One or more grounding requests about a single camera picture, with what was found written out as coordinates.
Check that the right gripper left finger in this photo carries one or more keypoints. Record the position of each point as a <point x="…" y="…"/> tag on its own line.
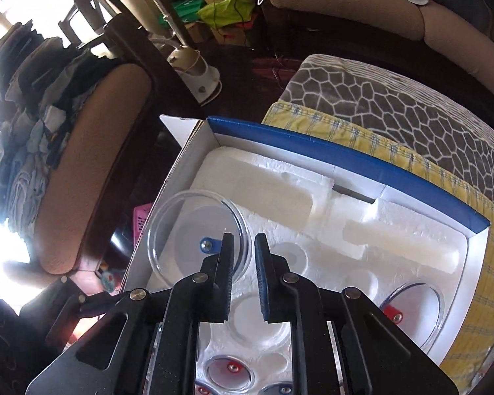
<point x="146" y="340"/>

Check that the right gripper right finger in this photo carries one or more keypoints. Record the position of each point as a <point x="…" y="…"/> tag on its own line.
<point x="341" y="341"/>

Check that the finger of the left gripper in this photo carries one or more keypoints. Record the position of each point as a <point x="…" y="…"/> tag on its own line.
<point x="48" y="321"/>

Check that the clear cup red valve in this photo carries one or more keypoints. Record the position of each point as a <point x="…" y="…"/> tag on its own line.
<point x="418" y="310"/>
<point x="229" y="374"/>

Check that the white foam tray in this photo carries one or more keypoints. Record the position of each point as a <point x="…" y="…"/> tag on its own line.
<point x="331" y="237"/>

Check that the clear cup blue valve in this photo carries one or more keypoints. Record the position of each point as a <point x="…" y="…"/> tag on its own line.
<point x="188" y="228"/>

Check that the brown chair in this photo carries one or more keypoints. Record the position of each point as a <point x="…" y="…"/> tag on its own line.
<point x="75" y="186"/>

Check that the blue white cardboard box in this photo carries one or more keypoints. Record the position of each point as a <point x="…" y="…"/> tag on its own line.
<point x="359" y="174"/>

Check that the grey pebble pattern mat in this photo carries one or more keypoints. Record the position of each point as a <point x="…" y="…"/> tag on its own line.
<point x="400" y="109"/>

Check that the green bag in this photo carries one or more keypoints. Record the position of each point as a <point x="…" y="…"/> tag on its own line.
<point x="227" y="12"/>

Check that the brown sofa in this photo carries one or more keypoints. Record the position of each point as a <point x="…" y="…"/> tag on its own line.
<point x="460" y="30"/>

